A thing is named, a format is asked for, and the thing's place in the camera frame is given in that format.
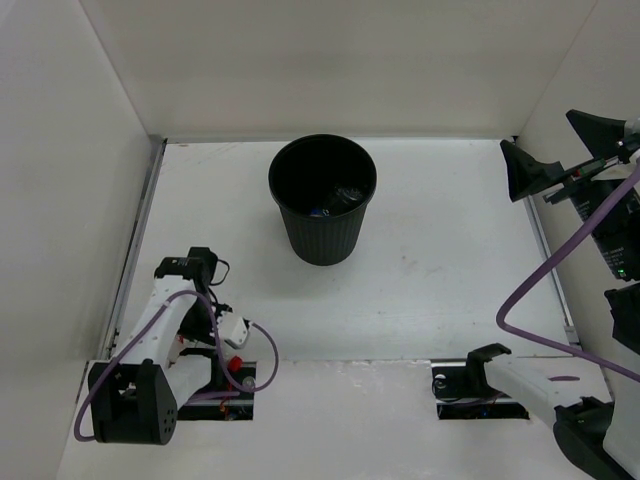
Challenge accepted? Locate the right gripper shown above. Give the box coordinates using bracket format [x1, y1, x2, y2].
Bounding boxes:
[501, 107, 640, 278]

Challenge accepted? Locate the clear bottle red label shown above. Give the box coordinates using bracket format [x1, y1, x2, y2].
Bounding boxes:
[169, 344, 245, 371]

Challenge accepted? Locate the clear bottle blue label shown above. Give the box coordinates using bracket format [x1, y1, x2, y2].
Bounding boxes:
[309, 184, 365, 218]

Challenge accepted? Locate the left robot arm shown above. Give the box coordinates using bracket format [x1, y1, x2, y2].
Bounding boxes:
[83, 247, 226, 445]

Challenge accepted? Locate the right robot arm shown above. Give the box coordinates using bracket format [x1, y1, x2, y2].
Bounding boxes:
[463, 109, 639, 479]

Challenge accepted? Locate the black plastic waste bin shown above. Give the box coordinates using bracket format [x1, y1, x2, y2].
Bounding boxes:
[268, 134, 377, 266]

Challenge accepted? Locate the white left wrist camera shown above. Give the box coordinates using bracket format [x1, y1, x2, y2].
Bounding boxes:
[218, 312, 249, 350]

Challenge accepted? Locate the left aluminium rail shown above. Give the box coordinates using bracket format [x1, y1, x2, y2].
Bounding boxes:
[97, 135, 167, 359]

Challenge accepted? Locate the aluminium rail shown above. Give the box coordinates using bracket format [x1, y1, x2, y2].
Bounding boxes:
[97, 135, 167, 359]
[503, 135, 584, 356]

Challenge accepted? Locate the right aluminium rail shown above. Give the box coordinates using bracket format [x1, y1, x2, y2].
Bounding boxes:
[503, 135, 584, 356]

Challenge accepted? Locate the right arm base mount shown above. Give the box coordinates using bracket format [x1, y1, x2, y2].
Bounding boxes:
[431, 360, 530, 421]

